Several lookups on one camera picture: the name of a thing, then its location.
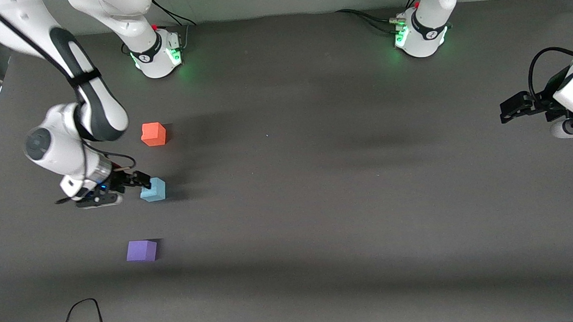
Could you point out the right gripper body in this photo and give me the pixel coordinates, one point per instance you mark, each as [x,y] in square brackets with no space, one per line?
[117,180]

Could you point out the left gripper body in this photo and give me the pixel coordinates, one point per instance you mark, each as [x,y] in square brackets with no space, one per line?
[547,102]

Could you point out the light blue foam block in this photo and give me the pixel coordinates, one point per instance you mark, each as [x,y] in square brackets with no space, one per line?
[155,191]

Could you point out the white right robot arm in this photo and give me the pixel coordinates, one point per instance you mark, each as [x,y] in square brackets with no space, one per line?
[97,107]

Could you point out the orange foam block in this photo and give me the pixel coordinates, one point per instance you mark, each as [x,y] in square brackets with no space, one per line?
[153,134]

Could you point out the purple foam block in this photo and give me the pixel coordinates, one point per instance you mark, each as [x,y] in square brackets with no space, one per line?
[141,251]

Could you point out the dark grey table mat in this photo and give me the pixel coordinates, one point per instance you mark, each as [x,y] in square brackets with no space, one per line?
[319,228]

